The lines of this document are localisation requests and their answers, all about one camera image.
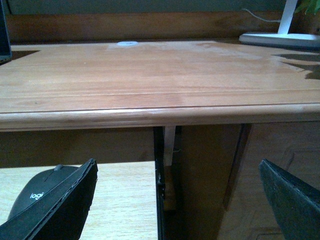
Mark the black logi computer mouse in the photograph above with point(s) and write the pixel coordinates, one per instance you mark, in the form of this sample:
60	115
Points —
39	185

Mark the wooden keyboard drawer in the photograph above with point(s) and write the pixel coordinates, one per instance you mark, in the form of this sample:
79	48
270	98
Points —
124	205

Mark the grey open laptop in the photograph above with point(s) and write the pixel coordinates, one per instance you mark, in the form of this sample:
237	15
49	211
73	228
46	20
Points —
5	46

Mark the wooden desk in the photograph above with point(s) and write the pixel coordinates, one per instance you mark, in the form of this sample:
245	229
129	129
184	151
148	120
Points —
71	94

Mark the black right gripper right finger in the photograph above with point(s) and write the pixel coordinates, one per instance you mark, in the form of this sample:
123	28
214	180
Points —
295	203

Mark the white round cable grommet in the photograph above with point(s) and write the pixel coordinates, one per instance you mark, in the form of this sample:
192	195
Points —
127	43

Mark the green plant leaves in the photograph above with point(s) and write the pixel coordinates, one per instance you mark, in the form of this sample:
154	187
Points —
308	6

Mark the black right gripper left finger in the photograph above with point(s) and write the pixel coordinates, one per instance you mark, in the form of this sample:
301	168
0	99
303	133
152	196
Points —
61	213

